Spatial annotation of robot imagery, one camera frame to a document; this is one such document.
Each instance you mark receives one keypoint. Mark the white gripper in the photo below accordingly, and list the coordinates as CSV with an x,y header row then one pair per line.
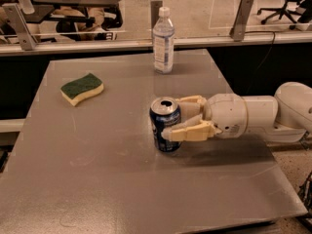
x,y
227,113

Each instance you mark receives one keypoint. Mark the blue pepsi can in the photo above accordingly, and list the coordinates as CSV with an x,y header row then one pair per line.
x,y
164,112

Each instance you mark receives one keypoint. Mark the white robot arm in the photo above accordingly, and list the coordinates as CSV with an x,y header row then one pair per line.
x,y
284,117

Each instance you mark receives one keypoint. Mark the clear plastic water bottle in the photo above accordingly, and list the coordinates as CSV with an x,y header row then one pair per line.
x,y
163,42

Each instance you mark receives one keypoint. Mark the green and yellow sponge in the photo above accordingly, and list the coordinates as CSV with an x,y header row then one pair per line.
x,y
80,89

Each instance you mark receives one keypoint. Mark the black desk in background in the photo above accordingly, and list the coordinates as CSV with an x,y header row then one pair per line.
x,y
110,6

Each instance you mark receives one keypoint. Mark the right metal bracket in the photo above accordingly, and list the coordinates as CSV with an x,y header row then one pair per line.
x,y
237,32

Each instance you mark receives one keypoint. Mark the metal bracket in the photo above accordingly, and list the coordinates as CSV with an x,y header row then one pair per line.
x,y
155,5
237,32
18,23

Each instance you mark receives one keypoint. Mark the middle metal bracket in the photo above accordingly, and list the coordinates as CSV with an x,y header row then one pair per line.
x,y
155,5

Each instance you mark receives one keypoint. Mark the left metal bracket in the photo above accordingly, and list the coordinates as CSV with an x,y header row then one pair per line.
x,y
18,23

